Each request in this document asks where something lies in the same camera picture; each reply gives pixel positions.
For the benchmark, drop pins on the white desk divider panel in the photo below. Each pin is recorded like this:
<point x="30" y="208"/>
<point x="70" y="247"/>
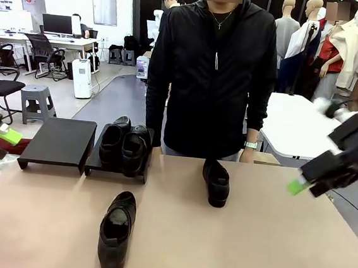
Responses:
<point x="9" y="19"/>

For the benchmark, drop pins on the framed glass wall board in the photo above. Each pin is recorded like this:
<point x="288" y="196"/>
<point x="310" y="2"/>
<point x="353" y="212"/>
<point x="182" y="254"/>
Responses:
<point x="105" y="6"/>

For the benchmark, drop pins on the black leather dress shoe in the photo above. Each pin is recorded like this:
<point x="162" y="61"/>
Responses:
<point x="132" y="158"/>
<point x="112" y="254"/>
<point x="109" y="146"/>
<point x="216" y="188"/>

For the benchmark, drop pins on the long white office desk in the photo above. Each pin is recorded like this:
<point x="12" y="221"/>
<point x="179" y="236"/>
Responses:
<point x="64" y="41"/>

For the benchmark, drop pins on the mannequin in grey tank top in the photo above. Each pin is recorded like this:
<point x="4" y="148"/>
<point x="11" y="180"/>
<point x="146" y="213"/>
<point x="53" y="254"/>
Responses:
<point x="287" y="30"/>

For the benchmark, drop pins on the seated person at desk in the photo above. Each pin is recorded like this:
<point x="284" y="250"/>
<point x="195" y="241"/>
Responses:
<point x="84" y="31"/>

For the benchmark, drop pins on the small grey stool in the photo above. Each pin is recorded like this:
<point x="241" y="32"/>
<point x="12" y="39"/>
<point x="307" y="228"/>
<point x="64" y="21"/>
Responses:
<point x="115" y="55"/>
<point x="128" y="56"/>

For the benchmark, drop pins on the person's right forearm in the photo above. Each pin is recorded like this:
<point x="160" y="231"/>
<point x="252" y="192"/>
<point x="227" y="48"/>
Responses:
<point x="155" y="119"/>

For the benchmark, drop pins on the red folded cloth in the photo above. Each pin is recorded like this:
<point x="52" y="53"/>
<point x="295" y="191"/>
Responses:
<point x="19" y="148"/>

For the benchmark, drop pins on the black backpack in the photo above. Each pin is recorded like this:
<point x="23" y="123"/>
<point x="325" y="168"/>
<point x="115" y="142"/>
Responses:
<point x="131" y="44"/>

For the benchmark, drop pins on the grey wall poster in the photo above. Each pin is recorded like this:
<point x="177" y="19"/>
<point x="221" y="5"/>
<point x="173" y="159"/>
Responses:
<point x="35" y="7"/>

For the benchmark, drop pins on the white air purifier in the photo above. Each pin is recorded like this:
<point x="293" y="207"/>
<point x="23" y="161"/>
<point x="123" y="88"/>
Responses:
<point x="82" y="80"/>

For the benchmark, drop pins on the mannequin in red top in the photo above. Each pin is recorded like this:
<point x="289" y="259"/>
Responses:
<point x="349" y="46"/>

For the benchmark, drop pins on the person's right hand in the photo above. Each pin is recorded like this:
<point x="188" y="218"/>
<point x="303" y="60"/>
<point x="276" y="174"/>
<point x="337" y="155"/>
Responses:
<point x="157" y="150"/>

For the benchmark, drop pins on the white wristwatch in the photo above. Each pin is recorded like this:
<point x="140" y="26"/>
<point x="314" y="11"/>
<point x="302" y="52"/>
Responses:
<point x="251" y="144"/>

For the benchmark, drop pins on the black computer monitor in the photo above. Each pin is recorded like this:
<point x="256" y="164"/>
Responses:
<point x="56" y="24"/>

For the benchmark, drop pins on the person in black jacket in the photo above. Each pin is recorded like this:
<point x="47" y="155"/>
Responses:
<point x="209" y="80"/>

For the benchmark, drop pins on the white side table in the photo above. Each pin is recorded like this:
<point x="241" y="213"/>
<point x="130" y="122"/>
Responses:
<point x="294" y="126"/>

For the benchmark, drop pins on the person's left hand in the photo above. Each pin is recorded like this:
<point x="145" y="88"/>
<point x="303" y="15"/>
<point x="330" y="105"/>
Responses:
<point x="248" y="156"/>

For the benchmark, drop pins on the person's left forearm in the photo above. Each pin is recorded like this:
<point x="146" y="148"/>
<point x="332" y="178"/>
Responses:
<point x="260" y="113"/>

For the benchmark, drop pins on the grey plastic stool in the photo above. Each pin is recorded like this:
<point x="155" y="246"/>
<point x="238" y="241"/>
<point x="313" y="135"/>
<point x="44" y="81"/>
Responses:
<point x="37" y="90"/>

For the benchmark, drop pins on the flat cardboard box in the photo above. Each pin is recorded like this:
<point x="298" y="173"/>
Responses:
<point x="267" y="160"/>

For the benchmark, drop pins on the black metal shoe stand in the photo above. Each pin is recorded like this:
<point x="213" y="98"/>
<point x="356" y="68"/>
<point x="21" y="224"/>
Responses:
<point x="104" y="169"/>
<point x="57" y="141"/>

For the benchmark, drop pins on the white computer case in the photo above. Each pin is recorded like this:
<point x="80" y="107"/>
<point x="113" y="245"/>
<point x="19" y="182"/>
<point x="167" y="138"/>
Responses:
<point x="142" y="67"/>

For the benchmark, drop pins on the mannequin in white navy jacket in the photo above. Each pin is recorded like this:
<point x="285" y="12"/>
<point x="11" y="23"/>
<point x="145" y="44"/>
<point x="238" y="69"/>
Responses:
<point x="298" y="47"/>

